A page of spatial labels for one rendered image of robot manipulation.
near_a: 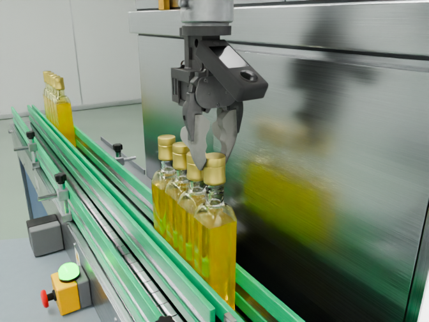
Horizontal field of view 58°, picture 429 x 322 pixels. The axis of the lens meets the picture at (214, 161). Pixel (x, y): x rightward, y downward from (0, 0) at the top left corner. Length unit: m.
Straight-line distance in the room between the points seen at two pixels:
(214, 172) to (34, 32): 5.90
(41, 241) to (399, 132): 0.96
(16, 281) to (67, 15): 5.60
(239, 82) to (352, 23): 0.17
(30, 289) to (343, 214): 0.78
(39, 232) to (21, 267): 0.10
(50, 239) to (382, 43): 0.97
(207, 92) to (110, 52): 6.13
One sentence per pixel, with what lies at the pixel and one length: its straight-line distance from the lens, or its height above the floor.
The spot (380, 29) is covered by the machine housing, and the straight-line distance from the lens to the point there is 0.54.
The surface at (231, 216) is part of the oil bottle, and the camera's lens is 0.63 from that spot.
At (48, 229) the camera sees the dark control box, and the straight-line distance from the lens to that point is 1.18.
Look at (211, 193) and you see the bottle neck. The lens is 0.61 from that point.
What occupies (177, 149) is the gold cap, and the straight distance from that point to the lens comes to 0.69.
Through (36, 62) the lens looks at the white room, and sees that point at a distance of 6.43.
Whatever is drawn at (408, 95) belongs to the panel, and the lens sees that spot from 0.51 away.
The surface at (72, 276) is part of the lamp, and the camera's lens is 0.95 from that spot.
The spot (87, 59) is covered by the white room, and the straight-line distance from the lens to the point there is 6.58.
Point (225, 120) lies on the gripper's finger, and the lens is 0.59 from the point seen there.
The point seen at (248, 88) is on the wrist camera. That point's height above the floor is 1.29.
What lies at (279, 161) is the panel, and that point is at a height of 1.14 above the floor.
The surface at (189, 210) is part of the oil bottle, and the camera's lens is 0.66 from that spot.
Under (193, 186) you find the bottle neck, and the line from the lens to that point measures 0.67.
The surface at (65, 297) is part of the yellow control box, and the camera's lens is 0.96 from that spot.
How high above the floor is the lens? 1.38
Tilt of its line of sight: 20 degrees down
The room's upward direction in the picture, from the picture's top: straight up
